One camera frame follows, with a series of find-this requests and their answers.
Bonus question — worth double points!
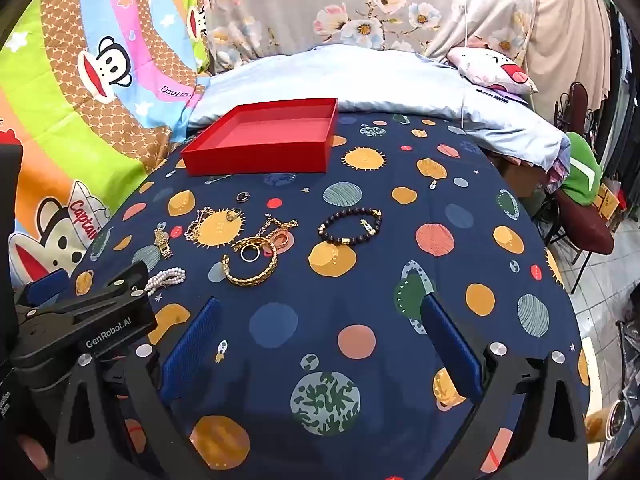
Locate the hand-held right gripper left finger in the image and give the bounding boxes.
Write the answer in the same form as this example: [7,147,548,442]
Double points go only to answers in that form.
[52,296,223,480]

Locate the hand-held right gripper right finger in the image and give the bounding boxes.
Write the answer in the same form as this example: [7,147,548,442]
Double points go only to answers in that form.
[422,292,591,480]

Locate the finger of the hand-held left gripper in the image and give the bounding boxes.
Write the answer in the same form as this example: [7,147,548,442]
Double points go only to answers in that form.
[65,261,152,311]
[25,269,71,306]

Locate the gold bangle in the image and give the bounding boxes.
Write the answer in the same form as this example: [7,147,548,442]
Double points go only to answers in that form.
[221,240,279,288]

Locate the gold chain bracelet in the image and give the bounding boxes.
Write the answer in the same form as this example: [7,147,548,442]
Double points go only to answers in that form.
[185,206,246,242]

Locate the rose gold chain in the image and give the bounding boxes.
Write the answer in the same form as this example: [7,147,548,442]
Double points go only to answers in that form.
[255,214,299,241]

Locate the black bead bracelet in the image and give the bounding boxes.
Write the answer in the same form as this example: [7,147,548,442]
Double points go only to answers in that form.
[316,207,383,246]

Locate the red tray box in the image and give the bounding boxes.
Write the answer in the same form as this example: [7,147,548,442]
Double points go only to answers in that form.
[180,97,340,176]

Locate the person's left hand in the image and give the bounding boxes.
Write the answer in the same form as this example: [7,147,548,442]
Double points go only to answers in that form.
[15,434,51,467]

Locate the dark blue planet-print blanket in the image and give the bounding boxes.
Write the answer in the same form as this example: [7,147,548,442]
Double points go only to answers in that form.
[70,110,593,480]

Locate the colourful cartoon monkey sheet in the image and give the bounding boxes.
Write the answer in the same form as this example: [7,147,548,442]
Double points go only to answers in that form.
[0,0,213,291]

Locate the paper cup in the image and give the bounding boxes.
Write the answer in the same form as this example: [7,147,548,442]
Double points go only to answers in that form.
[585,400,636,443]

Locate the dark metal chair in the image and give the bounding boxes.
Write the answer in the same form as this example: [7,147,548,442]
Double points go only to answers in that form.
[532,81,617,286]

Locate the green cushion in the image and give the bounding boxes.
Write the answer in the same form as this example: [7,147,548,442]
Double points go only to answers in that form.
[560,131,608,207]

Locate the light blue quilt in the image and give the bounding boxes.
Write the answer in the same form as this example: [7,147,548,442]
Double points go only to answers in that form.
[187,44,573,181]

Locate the white printed pillow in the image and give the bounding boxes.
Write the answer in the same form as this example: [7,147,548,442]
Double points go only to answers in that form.
[446,47,538,97]

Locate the dark hanging clothes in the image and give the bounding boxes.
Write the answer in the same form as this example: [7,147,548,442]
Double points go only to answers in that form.
[607,5,640,116]

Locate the beige curtain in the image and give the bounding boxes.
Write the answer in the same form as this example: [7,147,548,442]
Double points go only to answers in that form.
[520,0,613,126]

